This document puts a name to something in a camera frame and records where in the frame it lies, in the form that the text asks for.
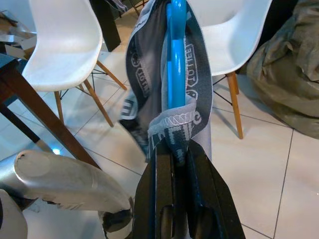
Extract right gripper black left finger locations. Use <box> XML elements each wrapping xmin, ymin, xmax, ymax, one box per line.
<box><xmin>132</xmin><ymin>143</ymin><xmax>175</xmax><ymax>239</ymax></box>

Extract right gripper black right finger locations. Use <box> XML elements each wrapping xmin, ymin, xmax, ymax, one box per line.
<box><xmin>186</xmin><ymin>143</ymin><xmax>246</xmax><ymax>239</ymax></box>

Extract light grey printed underwear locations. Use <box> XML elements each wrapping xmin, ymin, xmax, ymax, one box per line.
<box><xmin>119</xmin><ymin>0</ymin><xmax>214</xmax><ymax>164</ymax></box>

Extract blue plastic hanger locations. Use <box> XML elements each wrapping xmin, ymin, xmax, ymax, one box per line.
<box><xmin>164</xmin><ymin>0</ymin><xmax>187</xmax><ymax>110</ymax></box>

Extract olive green fabric bag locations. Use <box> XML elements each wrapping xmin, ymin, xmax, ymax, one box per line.
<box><xmin>246</xmin><ymin>0</ymin><xmax>319</xmax><ymax>140</ymax></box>

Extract dark wooden table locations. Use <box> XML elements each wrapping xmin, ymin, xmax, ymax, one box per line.
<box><xmin>0</xmin><ymin>53</ymin><xmax>102</xmax><ymax>170</ymax></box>

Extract white plastic chair wooden legs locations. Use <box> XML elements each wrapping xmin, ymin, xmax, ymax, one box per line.
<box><xmin>186</xmin><ymin>0</ymin><xmax>274</xmax><ymax>140</ymax></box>
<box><xmin>21</xmin><ymin>0</ymin><xmax>128</xmax><ymax>127</ymax></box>

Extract open cardboard box white contents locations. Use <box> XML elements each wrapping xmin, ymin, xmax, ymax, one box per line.
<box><xmin>0</xmin><ymin>9</ymin><xmax>38</xmax><ymax>59</ymax></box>

